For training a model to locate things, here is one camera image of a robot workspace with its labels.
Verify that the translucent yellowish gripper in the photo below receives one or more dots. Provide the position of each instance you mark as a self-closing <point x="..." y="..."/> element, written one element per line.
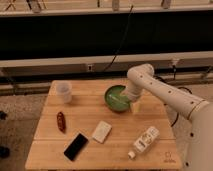
<point x="135" y="107"/>

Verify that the green ceramic bowl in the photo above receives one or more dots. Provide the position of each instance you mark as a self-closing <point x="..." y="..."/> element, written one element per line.
<point x="115" y="99"/>

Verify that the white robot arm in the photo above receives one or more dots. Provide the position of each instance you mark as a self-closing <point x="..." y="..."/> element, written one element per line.
<point x="196" y="109"/>

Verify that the white plastic bottle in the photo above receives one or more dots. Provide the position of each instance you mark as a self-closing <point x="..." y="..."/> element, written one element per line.
<point x="144" y="141"/>

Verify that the white rectangular box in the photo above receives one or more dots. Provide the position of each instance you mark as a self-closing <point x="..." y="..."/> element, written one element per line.
<point x="101" y="131"/>

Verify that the wooden folding table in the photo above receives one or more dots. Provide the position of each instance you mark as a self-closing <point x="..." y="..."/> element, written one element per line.
<point x="86" y="135"/>

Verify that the black smartphone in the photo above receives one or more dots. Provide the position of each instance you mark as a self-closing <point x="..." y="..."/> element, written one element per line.
<point x="75" y="147"/>

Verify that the clear plastic cup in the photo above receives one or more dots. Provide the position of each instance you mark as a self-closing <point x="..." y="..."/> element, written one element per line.
<point x="64" y="91"/>

